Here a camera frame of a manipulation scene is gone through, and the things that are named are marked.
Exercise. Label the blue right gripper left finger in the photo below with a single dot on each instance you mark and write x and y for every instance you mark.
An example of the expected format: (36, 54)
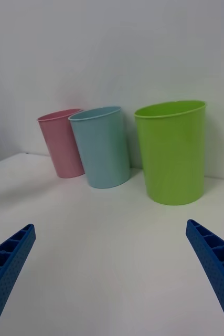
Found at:
(4, 278)

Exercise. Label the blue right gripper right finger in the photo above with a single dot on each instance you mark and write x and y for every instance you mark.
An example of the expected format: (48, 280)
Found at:
(216, 265)

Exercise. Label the green plastic waste bin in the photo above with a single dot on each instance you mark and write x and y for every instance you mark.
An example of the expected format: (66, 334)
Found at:
(173, 155)

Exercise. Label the pale blue plastic waste bin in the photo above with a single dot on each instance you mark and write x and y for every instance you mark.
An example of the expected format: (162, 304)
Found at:
(104, 147)

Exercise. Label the pink plastic waste bin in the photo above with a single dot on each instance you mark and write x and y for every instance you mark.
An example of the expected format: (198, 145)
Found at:
(62, 147)

